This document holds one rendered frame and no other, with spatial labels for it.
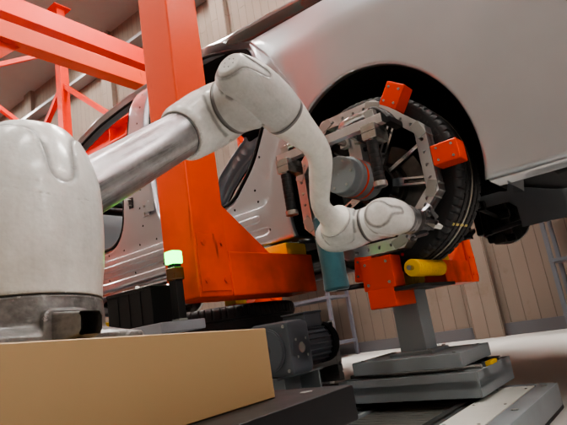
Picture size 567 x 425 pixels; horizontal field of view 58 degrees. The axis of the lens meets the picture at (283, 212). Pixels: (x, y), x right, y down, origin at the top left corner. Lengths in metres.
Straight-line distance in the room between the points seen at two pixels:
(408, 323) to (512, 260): 3.81
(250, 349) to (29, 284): 0.24
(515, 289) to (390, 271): 3.96
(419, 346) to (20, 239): 1.54
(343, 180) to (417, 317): 0.56
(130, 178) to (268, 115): 0.33
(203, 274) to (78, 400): 1.30
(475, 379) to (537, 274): 3.95
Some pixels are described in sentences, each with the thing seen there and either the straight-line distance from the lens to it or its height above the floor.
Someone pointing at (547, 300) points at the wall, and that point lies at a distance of 5.61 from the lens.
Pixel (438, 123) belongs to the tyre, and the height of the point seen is 0.98.
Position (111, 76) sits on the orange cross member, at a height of 2.60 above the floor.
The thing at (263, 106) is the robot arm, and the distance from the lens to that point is 1.09.
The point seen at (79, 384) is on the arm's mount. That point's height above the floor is 0.36.
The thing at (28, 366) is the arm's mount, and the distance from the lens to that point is 0.44.
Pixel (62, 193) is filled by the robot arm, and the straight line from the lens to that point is 0.61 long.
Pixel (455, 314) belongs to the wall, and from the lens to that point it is 5.85.
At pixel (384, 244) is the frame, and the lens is 1.78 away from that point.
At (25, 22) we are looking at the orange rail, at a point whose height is 3.23.
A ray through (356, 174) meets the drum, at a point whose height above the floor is 0.83.
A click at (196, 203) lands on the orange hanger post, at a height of 0.84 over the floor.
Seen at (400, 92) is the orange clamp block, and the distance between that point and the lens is 1.85.
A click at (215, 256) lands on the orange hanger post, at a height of 0.66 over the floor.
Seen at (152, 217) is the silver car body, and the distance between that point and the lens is 2.81.
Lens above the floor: 0.37
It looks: 13 degrees up
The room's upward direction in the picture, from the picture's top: 9 degrees counter-clockwise
